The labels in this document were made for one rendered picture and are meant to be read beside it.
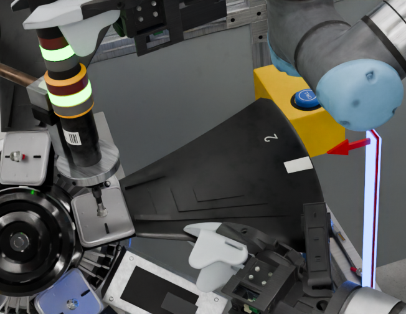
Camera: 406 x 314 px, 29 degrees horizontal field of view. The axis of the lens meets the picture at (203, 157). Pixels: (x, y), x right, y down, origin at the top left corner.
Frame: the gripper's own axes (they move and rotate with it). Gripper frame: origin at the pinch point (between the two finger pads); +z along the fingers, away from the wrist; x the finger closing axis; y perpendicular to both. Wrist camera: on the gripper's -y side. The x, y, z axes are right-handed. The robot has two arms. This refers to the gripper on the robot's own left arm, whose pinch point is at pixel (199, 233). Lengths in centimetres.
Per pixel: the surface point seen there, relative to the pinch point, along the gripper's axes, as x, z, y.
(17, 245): -6.3, 12.9, 14.2
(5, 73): -18.2, 21.2, 2.2
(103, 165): -9.9, 8.8, 2.9
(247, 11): 25, 43, -68
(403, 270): 128, 19, -92
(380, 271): 127, 25, -88
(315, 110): 14.3, 7.4, -36.9
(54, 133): -13.5, 14.0, 3.8
